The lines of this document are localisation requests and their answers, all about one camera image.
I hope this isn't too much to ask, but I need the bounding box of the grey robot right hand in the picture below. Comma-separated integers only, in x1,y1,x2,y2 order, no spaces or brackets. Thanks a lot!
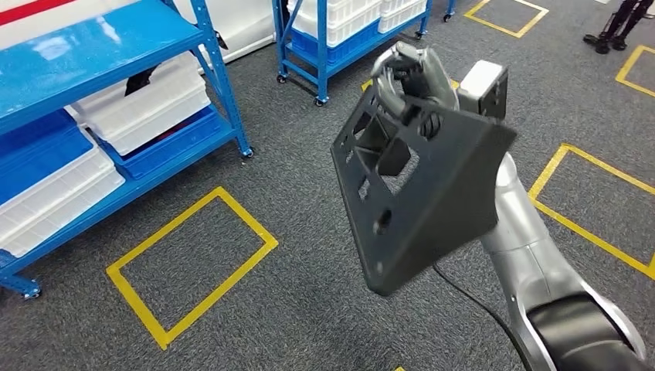
369,40,460,119

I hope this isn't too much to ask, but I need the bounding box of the black plastic panel part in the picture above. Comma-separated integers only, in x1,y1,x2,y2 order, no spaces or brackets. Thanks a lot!
330,81,518,298

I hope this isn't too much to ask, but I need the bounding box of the blue metal shelf rack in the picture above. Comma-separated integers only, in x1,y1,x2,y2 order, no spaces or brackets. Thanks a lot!
0,0,256,301
271,0,456,107

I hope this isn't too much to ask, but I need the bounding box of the white car with red stripe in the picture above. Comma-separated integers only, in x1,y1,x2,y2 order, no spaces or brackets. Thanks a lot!
0,0,280,66

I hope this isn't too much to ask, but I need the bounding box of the black legged robot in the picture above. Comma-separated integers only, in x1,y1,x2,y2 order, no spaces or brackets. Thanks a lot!
583,0,655,56

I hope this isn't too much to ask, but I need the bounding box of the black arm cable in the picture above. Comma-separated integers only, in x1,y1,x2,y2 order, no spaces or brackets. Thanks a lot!
432,262,525,371

